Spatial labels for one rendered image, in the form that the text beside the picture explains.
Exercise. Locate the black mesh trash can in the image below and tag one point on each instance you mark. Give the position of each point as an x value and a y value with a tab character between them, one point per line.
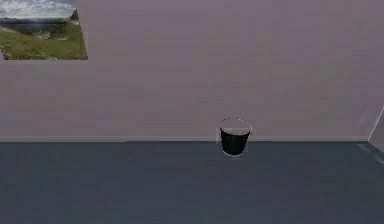
234	142

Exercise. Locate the landscape wall picture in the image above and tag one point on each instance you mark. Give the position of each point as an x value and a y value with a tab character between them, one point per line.
40	36

